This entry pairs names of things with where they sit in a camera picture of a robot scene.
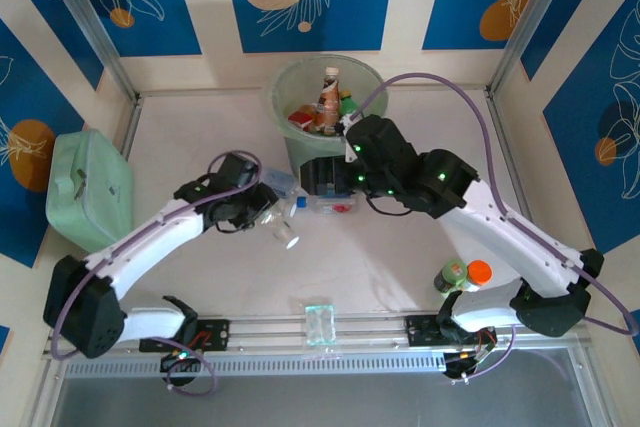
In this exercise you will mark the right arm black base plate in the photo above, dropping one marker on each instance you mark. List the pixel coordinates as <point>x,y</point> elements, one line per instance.
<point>422,329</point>

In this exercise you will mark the crushed clear bottle light-blue label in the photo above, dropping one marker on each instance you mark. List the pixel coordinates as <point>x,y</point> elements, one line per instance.
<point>280,181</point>

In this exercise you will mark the brown label drink bottle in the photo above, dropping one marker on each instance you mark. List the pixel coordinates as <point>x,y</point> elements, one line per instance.
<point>329,97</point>

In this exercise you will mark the green jar green lid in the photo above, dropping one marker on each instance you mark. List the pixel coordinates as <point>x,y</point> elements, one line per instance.
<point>450,274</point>

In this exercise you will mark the grey-green mesh bin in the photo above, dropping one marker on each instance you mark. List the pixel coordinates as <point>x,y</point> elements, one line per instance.
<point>300,157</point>

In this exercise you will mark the mint green zip case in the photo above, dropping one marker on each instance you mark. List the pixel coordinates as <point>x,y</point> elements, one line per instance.
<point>85,192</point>

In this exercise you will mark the green plastic bottle yellow cap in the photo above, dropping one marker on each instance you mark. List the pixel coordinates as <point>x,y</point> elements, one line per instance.
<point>348,104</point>

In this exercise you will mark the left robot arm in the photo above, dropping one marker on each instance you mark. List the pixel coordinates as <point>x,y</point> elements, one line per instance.
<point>160,244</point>

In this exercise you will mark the jar with orange lid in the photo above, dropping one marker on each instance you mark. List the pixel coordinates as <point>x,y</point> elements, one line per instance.
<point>479,272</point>

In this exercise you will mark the red label drink bottle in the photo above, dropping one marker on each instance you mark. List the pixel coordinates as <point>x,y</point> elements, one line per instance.
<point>301,119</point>

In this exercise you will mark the small clear plastic box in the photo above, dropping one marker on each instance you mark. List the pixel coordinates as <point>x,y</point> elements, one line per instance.
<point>320,324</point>

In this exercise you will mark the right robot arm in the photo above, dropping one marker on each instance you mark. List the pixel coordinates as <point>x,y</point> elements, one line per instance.
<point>500,242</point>

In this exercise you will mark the aluminium mounting rail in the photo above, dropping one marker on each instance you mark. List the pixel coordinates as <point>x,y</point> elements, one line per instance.
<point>280,332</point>

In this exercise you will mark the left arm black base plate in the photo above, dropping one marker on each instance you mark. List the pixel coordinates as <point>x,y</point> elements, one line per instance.
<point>215,332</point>

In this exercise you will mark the aluminium frame post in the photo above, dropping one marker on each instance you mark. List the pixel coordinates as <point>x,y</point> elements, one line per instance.
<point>89,17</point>
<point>528,17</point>

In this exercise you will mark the clear bottle blue cap red mark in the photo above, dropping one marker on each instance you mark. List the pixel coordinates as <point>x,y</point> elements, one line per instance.
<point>330,205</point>

